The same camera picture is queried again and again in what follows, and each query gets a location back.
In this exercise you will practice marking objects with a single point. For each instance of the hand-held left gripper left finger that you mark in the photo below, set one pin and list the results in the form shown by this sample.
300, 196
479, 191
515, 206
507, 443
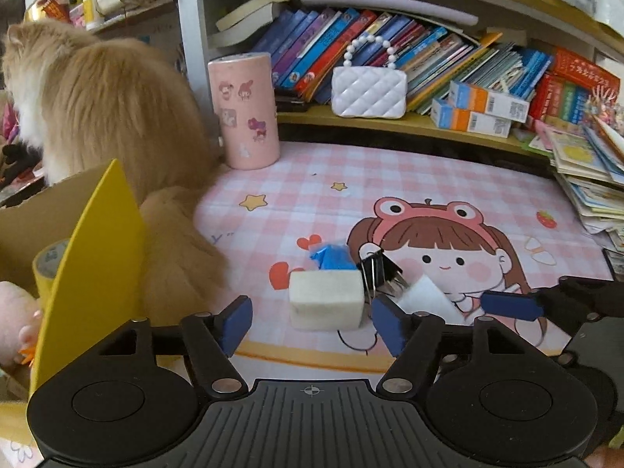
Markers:
235, 324

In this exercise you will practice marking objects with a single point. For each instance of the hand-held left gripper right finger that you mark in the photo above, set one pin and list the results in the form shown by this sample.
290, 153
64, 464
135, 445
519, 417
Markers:
390, 324

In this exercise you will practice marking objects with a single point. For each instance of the wooden bookshelf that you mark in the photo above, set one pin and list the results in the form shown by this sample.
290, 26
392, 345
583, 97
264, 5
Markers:
390, 126

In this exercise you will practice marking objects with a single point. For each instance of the yellow cardboard box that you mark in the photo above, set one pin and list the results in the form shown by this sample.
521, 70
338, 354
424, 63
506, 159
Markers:
92, 263

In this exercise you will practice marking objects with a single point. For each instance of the pink printed tablecloth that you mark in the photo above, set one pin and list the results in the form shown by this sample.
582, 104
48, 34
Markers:
302, 175

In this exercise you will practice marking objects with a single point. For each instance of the black binder clip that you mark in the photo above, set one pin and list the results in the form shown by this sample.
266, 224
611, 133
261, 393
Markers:
378, 268

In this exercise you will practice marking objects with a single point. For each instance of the cream white block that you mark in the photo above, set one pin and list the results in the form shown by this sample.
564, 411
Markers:
325, 300

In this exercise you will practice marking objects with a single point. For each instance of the orange blue white carton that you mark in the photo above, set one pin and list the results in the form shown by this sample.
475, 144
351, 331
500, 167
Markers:
470, 119
487, 100

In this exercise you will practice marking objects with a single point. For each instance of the stack of red books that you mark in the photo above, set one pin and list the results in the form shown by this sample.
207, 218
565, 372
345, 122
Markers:
570, 87

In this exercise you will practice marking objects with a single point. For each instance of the thick white-paged books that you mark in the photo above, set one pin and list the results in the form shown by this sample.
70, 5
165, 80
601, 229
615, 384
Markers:
253, 14

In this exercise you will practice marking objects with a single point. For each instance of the pink duck plush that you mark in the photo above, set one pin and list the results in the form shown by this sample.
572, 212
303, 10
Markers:
17, 317

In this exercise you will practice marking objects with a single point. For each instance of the blue wrapper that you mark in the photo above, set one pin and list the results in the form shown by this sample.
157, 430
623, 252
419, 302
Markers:
334, 258

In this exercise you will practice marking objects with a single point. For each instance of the pink spiky ornament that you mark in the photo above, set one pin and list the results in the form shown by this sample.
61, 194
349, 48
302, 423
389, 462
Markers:
604, 107

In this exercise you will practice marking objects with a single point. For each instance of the person's right hand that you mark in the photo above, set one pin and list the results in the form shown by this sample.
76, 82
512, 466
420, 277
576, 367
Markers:
607, 459

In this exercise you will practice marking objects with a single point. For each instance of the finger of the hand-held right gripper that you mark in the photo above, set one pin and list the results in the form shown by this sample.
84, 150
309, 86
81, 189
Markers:
512, 304

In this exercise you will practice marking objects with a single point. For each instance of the small white box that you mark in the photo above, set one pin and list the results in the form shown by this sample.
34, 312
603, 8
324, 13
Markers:
429, 297

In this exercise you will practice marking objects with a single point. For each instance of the black cloth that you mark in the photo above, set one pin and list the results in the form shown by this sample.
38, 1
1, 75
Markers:
17, 158

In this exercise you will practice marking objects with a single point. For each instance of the stack of loose booklets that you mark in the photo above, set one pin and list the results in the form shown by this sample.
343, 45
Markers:
585, 175

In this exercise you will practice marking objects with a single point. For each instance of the pink cartoon cylinder container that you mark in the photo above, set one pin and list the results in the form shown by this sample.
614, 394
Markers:
243, 112

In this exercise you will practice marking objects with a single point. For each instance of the yellow tape roll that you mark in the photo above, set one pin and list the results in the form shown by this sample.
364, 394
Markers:
48, 263

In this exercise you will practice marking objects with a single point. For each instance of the fluffy orange white cat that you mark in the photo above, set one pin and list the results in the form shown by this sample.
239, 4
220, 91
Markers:
112, 107

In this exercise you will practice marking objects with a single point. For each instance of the white rolled paper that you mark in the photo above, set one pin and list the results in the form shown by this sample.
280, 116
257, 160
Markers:
380, 2

